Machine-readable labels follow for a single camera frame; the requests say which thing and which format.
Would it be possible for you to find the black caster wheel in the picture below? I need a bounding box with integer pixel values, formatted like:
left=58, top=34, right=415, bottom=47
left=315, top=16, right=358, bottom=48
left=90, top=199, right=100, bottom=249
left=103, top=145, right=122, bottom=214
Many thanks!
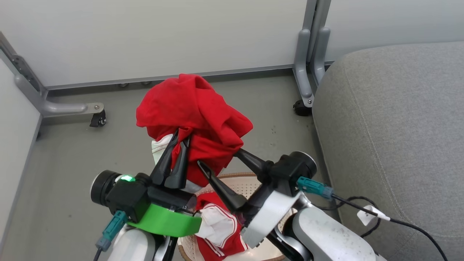
left=89, top=109, right=107, bottom=128
left=293, top=99, right=312, bottom=117

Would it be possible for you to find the long grey partition foot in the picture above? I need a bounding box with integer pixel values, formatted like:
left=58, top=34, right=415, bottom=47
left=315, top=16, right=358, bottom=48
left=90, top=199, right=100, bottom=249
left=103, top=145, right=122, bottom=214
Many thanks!
left=14, top=74, right=105, bottom=118

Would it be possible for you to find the right arm teal-plug black cable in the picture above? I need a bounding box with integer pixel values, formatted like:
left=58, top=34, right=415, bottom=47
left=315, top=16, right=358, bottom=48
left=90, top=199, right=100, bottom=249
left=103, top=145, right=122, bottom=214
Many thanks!
left=296, top=176, right=450, bottom=261

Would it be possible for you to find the grey partition upright post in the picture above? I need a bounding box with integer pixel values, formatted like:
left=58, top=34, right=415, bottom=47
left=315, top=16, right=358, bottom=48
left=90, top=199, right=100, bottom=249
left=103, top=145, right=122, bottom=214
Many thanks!
left=302, top=0, right=332, bottom=63

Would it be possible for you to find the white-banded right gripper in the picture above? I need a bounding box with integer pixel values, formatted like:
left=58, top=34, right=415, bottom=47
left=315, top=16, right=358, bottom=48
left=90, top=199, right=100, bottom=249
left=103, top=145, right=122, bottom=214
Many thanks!
left=197, top=148, right=302, bottom=249

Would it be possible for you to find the left arm teal-plug black cable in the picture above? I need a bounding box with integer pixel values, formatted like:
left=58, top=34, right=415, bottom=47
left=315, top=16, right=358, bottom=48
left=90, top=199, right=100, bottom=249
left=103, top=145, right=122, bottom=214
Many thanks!
left=93, top=210, right=128, bottom=261

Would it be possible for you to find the grey partition bottom rail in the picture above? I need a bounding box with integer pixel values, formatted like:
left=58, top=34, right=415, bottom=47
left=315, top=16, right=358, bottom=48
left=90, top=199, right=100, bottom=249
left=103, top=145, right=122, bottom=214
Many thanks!
left=44, top=64, right=298, bottom=91
left=0, top=115, right=43, bottom=250

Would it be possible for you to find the red white-striped garment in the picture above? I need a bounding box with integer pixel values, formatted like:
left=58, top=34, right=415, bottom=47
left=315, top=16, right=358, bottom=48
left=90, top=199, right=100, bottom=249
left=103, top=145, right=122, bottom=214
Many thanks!
left=136, top=74, right=254, bottom=261

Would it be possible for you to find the grey fabric sofa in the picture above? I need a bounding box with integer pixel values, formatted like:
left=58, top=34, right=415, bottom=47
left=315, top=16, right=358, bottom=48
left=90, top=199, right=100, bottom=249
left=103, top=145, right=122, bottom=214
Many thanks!
left=312, top=41, right=464, bottom=261

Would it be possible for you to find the white cable tag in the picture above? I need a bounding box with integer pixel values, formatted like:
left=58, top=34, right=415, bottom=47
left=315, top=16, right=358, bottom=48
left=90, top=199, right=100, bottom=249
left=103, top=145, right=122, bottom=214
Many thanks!
left=357, top=205, right=391, bottom=226

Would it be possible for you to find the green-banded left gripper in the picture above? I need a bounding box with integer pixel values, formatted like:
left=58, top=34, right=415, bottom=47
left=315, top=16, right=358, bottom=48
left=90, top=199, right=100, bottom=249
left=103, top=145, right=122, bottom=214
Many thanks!
left=127, top=130, right=202, bottom=238

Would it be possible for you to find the arm teal-plug black cable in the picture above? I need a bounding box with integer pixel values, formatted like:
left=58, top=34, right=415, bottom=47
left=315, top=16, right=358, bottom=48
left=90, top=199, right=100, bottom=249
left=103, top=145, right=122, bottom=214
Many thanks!
left=296, top=176, right=450, bottom=261
left=93, top=210, right=128, bottom=261

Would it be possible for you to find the cream perforated laundry basket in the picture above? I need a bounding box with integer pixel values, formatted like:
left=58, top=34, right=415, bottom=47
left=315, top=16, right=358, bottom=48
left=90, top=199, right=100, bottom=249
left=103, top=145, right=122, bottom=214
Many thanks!
left=177, top=172, right=297, bottom=261

